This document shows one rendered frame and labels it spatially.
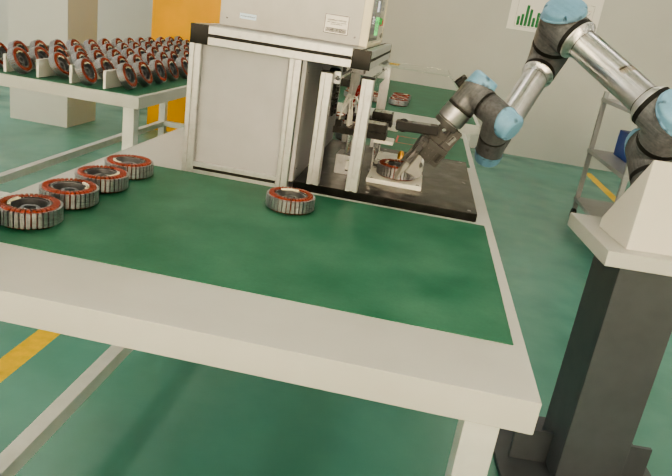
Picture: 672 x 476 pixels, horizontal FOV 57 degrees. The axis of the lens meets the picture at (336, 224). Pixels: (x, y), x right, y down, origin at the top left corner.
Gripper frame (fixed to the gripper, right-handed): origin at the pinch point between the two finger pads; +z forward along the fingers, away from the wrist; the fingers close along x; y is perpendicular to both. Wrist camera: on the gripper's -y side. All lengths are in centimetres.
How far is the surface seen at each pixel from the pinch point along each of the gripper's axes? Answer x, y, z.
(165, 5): 347, -202, 87
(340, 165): -3.8, -13.0, 7.4
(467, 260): -49, 18, -6
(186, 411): -18, -2, 93
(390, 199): -19.9, 1.7, 1.8
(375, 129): -3.2, -11.9, -6.4
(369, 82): -20.4, -20.5, -17.2
